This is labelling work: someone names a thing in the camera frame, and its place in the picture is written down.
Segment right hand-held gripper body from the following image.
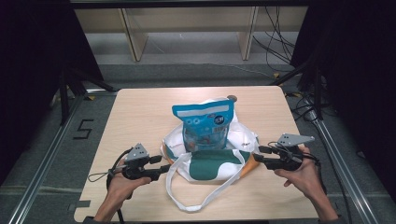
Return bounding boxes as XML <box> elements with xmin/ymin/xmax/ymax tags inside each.
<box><xmin>266</xmin><ymin>133</ymin><xmax>316</xmax><ymax>172</ymax></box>

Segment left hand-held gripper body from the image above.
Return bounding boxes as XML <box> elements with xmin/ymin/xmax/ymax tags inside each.
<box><xmin>121</xmin><ymin>143</ymin><xmax>154</xmax><ymax>182</ymax></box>

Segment white tote bag coloured shapes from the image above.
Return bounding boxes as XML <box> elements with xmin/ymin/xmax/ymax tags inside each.
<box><xmin>160</xmin><ymin>97</ymin><xmax>262</xmax><ymax>214</ymax></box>

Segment blue snack packet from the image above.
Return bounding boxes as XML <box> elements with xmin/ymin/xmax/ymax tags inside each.
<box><xmin>171</xmin><ymin>98</ymin><xmax>235</xmax><ymax>153</ymax></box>

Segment person's right hand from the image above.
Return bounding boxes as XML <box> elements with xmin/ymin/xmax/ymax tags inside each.
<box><xmin>274</xmin><ymin>145</ymin><xmax>324</xmax><ymax>200</ymax></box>

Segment person's left hand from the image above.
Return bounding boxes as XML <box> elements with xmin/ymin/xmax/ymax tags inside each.
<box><xmin>106</xmin><ymin>160</ymin><xmax>152</xmax><ymax>203</ymax></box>

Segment black metal stand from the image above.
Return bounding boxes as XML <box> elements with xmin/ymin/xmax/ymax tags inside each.
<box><xmin>270</xmin><ymin>59</ymin><xmax>324</xmax><ymax>121</ymax></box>
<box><xmin>58</xmin><ymin>66</ymin><xmax>117</xmax><ymax>126</ymax></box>

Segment grey tape strip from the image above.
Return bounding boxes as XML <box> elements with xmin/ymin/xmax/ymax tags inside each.
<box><xmin>67</xmin><ymin>200</ymin><xmax>92</xmax><ymax>213</ymax></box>

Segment dark curtain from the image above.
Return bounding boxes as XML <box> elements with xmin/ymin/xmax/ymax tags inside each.
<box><xmin>0</xmin><ymin>0</ymin><xmax>106</xmax><ymax>185</ymax></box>
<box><xmin>290</xmin><ymin>0</ymin><xmax>396</xmax><ymax>197</ymax></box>

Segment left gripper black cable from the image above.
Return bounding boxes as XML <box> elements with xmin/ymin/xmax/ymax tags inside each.
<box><xmin>106</xmin><ymin>147</ymin><xmax>134</xmax><ymax>224</ymax></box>

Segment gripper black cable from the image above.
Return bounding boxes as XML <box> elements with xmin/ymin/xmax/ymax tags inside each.
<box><xmin>106</xmin><ymin>147</ymin><xmax>134</xmax><ymax>224</ymax></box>
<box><xmin>306</xmin><ymin>153</ymin><xmax>329</xmax><ymax>197</ymax></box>

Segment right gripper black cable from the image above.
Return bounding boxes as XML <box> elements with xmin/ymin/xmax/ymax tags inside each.
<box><xmin>306</xmin><ymin>153</ymin><xmax>329</xmax><ymax>197</ymax></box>

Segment thin grey cord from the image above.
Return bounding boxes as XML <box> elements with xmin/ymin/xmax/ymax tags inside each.
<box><xmin>87</xmin><ymin>169</ymin><xmax>125</xmax><ymax>184</ymax></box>

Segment black cables by stand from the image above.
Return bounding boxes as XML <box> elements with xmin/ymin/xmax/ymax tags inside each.
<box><xmin>288</xmin><ymin>92</ymin><xmax>317</xmax><ymax>123</ymax></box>

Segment aluminium floor rail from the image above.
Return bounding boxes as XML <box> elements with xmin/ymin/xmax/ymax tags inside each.
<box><xmin>7</xmin><ymin>89</ymin><xmax>120</xmax><ymax>224</ymax></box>
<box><xmin>309</xmin><ymin>117</ymin><xmax>380</xmax><ymax>224</ymax></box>

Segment white floor cable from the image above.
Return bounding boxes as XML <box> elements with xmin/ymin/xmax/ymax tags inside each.
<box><xmin>199</xmin><ymin>62</ymin><xmax>276</xmax><ymax>79</ymax></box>

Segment black floor cables bundle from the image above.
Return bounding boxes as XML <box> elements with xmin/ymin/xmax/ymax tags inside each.
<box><xmin>251</xmin><ymin>6</ymin><xmax>297</xmax><ymax>73</ymax></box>

